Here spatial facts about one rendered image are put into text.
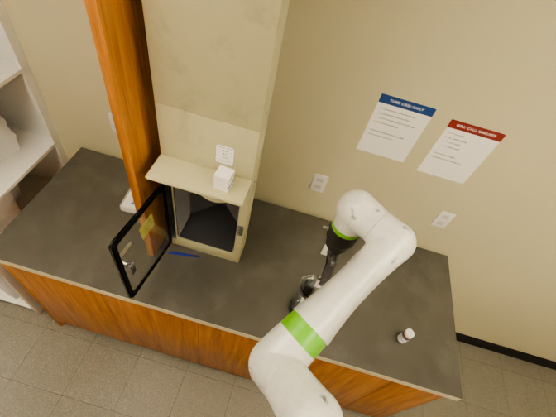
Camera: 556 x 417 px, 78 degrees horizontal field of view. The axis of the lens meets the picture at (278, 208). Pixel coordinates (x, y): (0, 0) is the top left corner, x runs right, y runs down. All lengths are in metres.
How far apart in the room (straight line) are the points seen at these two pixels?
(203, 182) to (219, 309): 0.61
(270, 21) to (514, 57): 0.83
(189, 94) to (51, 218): 1.06
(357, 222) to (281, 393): 0.44
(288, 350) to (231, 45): 0.72
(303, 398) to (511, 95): 1.17
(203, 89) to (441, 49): 0.78
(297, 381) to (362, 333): 0.87
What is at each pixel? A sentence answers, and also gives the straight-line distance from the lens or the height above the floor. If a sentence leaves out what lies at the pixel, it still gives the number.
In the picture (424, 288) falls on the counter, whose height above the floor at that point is 0.94.
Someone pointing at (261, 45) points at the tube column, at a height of 1.96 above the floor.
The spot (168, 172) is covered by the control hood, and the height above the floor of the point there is 1.51.
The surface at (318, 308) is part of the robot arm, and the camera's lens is 0.85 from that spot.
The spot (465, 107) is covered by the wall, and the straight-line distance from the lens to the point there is 1.45.
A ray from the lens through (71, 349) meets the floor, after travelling 2.58.
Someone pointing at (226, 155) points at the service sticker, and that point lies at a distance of 1.11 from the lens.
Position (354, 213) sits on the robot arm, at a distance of 0.91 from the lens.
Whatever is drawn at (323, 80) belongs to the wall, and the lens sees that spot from 1.38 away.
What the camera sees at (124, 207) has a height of 0.98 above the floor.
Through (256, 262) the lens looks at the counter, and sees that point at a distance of 1.63.
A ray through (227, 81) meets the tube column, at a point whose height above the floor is 1.84.
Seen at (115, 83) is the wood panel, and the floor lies 1.80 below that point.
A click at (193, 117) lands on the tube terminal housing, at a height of 1.70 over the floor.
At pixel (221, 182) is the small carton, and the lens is 1.08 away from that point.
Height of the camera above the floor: 2.36
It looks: 51 degrees down
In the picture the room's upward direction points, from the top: 16 degrees clockwise
